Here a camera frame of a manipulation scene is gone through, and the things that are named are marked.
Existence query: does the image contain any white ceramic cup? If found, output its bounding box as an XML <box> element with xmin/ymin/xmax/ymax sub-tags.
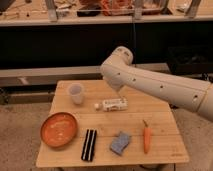
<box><xmin>68</xmin><ymin>83</ymin><xmax>84</xmax><ymax>105</ymax></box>

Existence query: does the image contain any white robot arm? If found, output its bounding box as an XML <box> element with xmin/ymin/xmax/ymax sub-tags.
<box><xmin>100</xmin><ymin>46</ymin><xmax>213</xmax><ymax>122</ymax></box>

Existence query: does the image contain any white plastic bottle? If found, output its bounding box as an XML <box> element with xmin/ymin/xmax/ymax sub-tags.
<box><xmin>94</xmin><ymin>98</ymin><xmax>128</xmax><ymax>112</ymax></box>

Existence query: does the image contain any wooden table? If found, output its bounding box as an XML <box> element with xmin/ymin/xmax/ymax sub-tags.
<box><xmin>36</xmin><ymin>80</ymin><xmax>189</xmax><ymax>167</ymax></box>

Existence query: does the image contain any orange carrot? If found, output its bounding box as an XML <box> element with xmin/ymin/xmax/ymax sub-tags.
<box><xmin>143</xmin><ymin>120</ymin><xmax>151</xmax><ymax>154</ymax></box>

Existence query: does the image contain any black striped block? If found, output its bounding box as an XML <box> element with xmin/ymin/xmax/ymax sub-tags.
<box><xmin>81</xmin><ymin>129</ymin><xmax>97</xmax><ymax>162</ymax></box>

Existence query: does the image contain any blue sponge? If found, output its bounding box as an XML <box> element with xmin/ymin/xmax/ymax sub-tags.
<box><xmin>110</xmin><ymin>132</ymin><xmax>131</xmax><ymax>155</ymax></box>

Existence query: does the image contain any long wooden bench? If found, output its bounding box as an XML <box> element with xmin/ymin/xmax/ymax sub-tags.
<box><xmin>0</xmin><ymin>62</ymin><xmax>170</xmax><ymax>88</ymax></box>

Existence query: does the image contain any orange bowl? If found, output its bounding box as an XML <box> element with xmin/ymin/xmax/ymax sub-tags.
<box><xmin>40</xmin><ymin>112</ymin><xmax>78</xmax><ymax>148</ymax></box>

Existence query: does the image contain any black vertical cable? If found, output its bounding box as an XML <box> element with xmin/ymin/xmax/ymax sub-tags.
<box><xmin>132</xmin><ymin>0</ymin><xmax>138</xmax><ymax>68</ymax></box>

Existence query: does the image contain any metal shelf frame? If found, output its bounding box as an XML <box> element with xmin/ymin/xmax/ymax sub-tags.
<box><xmin>0</xmin><ymin>0</ymin><xmax>213</xmax><ymax>27</ymax></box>

